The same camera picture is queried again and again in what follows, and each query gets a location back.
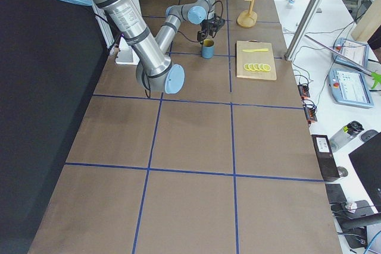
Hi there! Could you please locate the wooden cup rack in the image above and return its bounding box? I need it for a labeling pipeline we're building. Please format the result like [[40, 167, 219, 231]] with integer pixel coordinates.
[[236, 0, 258, 29]]

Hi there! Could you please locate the teach pendant near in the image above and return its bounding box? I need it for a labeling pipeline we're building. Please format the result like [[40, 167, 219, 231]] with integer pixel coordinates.
[[329, 68, 374, 108]]

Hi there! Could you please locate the metal stand with green clip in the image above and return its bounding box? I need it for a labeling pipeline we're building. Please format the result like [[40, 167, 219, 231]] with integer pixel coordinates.
[[304, 35, 381, 89]]

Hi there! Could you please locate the white mounting pillar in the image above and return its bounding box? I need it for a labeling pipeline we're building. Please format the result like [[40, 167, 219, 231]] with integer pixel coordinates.
[[115, 0, 141, 65]]

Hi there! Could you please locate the black monitor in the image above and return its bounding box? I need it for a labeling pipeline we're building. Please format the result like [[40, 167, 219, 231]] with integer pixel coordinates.
[[349, 137, 381, 212]]

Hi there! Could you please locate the black box with label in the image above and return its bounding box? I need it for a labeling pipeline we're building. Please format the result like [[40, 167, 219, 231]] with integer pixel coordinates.
[[311, 134, 340, 182]]

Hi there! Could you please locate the yellow plastic knife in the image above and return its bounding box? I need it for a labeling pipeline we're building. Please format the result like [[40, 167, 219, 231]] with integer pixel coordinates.
[[242, 48, 269, 53]]

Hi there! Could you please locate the bamboo cutting board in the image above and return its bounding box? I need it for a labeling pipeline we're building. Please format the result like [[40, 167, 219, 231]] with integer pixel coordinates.
[[236, 40, 277, 81]]

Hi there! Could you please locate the teach pendant far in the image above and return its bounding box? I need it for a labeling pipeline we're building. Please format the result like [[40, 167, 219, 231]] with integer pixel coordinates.
[[334, 37, 370, 68]]

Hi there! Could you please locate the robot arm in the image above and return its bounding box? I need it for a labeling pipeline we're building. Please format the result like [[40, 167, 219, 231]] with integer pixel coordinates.
[[60, 0, 215, 94]]

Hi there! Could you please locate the aluminium frame post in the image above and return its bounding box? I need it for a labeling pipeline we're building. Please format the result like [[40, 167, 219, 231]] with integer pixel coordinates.
[[285, 0, 321, 61]]

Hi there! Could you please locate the black computer mouse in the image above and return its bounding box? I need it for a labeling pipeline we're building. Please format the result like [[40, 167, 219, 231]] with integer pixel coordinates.
[[360, 129, 379, 143]]

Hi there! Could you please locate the teach pendant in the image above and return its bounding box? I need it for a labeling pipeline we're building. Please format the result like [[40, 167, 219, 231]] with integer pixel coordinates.
[[334, 37, 370, 68], [329, 68, 374, 108]]

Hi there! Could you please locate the clear water bottle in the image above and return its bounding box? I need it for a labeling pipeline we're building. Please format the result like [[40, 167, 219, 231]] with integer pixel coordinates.
[[329, 121, 364, 152]]

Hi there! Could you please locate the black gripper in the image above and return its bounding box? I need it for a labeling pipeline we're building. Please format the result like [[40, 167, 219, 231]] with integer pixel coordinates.
[[197, 19, 217, 43]]

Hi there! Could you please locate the dark blue mug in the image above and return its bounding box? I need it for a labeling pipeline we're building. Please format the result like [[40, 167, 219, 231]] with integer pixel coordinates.
[[201, 39, 214, 59]]

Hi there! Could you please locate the lemon slice three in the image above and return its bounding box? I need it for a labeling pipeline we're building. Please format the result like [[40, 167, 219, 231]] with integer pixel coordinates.
[[252, 64, 263, 71]]

